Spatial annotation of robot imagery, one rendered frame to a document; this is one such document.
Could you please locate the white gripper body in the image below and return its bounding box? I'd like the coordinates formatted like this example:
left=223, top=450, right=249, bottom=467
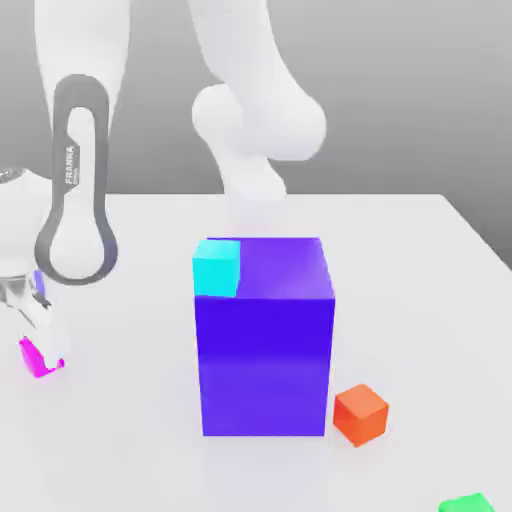
left=14, top=298, right=72, bottom=368

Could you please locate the small magenta cube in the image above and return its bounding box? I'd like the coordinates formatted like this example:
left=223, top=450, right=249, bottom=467
left=18, top=335, right=66, bottom=380

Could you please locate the small cyan cube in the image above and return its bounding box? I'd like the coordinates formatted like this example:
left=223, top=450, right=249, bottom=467
left=191, top=238, right=242, bottom=299

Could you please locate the small orange cube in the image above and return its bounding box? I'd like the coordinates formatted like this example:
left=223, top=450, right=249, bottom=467
left=332, top=383, right=390, bottom=448

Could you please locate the small green cube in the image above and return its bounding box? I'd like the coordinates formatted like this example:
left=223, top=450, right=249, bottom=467
left=437, top=492, right=497, bottom=512

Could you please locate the large purple box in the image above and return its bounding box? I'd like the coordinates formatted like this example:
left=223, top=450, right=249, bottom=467
left=194, top=236, right=336, bottom=438

